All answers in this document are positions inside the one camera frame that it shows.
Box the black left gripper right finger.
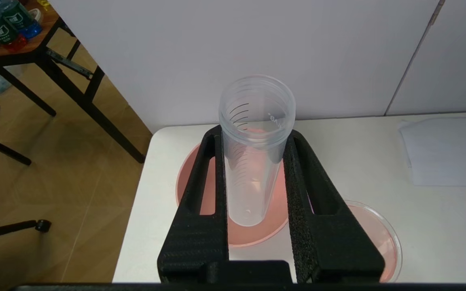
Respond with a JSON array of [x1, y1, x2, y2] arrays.
[[283, 129, 386, 283]]

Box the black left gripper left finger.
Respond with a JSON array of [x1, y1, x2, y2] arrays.
[[157, 125, 230, 283]]

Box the test tube with red pigment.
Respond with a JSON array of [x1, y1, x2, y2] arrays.
[[218, 75, 297, 227]]

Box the clear glass beaker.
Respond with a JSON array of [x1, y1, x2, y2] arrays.
[[344, 200, 403, 283]]

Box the pink bowl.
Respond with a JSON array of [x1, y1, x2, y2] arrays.
[[176, 141, 291, 247]]

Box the white paper sheet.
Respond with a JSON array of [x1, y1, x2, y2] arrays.
[[398, 117, 466, 188]]

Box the black stand legs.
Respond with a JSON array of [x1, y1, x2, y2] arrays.
[[0, 129, 52, 243]]

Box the bottle with blue liquid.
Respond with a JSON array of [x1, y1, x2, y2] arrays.
[[2, 0, 43, 40]]

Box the bottle with dark label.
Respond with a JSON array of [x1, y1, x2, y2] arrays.
[[0, 0, 28, 51]]

